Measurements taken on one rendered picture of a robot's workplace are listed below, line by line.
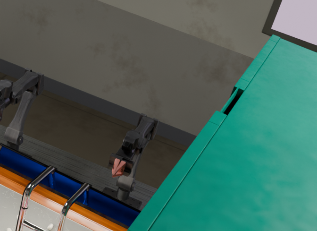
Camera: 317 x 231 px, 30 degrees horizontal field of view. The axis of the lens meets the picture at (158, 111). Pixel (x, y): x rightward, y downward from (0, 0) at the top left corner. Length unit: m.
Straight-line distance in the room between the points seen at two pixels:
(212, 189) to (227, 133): 0.24
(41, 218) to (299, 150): 1.43
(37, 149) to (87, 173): 0.29
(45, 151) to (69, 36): 1.84
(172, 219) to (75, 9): 3.74
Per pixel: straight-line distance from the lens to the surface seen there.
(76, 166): 3.07
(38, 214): 2.62
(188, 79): 4.59
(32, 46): 4.98
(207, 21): 4.43
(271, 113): 1.57
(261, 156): 1.36
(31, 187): 2.15
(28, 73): 2.88
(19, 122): 2.94
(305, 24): 4.32
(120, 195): 2.88
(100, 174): 3.05
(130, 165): 2.44
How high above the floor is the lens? 2.44
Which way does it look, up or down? 28 degrees down
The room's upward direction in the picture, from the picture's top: 18 degrees clockwise
